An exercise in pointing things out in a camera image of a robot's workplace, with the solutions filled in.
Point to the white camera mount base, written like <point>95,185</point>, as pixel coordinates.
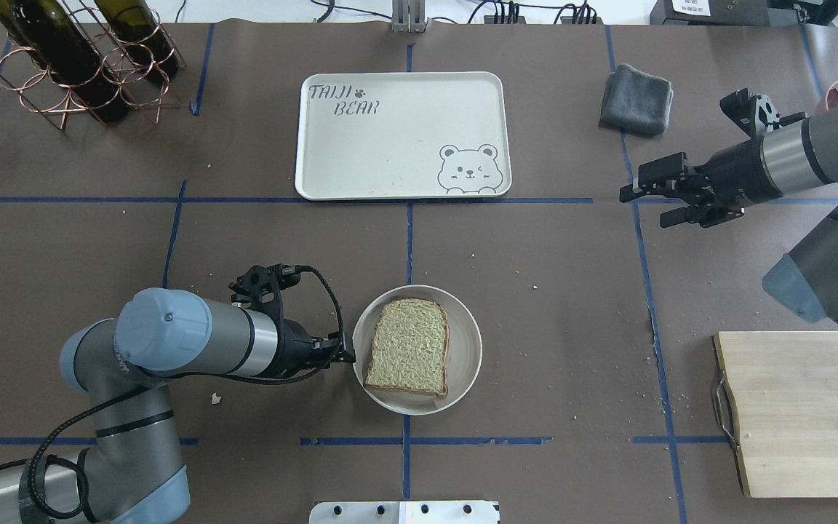
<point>423,511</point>

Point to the white round plate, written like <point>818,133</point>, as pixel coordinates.
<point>464,355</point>

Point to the aluminium frame post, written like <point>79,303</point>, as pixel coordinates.
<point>408,16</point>

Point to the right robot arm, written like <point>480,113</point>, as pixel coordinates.
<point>783,155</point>

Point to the grey folded cloth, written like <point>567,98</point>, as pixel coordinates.
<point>637,101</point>

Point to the wooden cutting board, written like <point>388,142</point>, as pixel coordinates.
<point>776,397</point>

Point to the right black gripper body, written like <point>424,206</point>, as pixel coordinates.
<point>737,172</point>

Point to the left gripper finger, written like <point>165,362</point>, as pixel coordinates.
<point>340,356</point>
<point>337,341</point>

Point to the beige bear serving tray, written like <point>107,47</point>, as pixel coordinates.
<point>402,135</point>

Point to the copper wire bottle rack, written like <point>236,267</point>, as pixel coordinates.
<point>22,74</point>

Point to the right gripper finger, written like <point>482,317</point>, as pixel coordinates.
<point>687,214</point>
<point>666,177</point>

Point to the dark green wine bottle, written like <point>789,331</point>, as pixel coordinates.
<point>48,29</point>

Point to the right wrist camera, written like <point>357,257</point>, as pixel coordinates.
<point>755,114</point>

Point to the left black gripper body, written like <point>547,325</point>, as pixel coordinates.
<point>293,346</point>

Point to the bread slice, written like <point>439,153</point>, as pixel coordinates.
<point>409,349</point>

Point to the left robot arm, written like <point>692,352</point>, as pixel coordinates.
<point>121,460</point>

